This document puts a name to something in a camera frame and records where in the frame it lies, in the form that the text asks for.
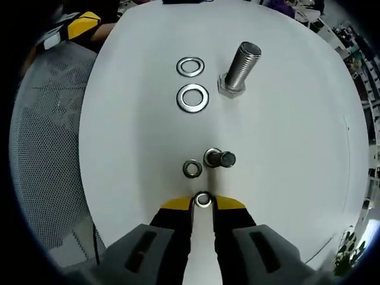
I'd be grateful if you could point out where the large threaded stud bolt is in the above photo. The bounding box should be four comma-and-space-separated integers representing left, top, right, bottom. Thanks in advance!
217, 41, 262, 99

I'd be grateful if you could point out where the large wavy metal washer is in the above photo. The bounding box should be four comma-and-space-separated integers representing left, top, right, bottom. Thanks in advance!
175, 56, 206, 79

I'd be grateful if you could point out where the small metal washer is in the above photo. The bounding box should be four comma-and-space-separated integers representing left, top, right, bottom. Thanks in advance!
182, 159, 204, 179
194, 191, 213, 209

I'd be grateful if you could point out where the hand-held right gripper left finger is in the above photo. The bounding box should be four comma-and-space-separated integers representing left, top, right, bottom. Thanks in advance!
88, 197, 196, 285

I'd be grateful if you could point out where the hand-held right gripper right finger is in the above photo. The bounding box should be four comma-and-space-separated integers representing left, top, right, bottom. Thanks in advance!
211, 195, 320, 285

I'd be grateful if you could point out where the green leafy potted plant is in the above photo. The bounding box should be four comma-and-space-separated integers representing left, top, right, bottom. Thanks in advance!
332, 227, 368, 277

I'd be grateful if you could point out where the grey mesh office chair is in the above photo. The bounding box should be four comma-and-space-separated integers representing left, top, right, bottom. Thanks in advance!
8, 44, 108, 265

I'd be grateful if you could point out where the small threaded stud bolt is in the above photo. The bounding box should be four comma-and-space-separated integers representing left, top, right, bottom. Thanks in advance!
202, 147, 237, 169

